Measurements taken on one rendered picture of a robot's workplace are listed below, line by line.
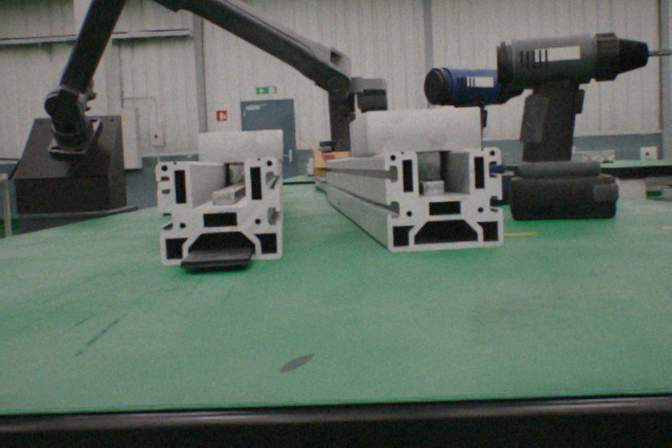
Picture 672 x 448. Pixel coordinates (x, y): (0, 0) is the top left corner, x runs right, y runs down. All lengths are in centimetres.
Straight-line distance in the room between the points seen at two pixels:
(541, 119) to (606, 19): 1250
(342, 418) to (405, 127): 44
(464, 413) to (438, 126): 45
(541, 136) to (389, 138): 25
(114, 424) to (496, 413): 12
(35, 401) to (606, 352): 21
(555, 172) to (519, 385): 60
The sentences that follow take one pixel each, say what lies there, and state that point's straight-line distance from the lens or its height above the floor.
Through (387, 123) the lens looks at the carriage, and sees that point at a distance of 64.
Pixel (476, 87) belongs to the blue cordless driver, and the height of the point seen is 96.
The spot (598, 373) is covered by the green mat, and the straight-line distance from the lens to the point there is 26.
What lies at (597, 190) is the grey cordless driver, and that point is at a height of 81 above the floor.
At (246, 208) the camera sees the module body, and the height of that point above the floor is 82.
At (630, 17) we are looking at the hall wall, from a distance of 1348.
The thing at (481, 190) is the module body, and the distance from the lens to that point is 58.
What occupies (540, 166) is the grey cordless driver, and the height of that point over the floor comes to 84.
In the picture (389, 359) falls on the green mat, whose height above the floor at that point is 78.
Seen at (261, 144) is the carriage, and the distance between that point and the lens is 88.
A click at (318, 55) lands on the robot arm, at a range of 134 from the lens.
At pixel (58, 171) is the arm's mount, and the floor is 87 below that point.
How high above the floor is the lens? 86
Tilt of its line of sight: 3 degrees down
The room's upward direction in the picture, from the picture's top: 3 degrees counter-clockwise
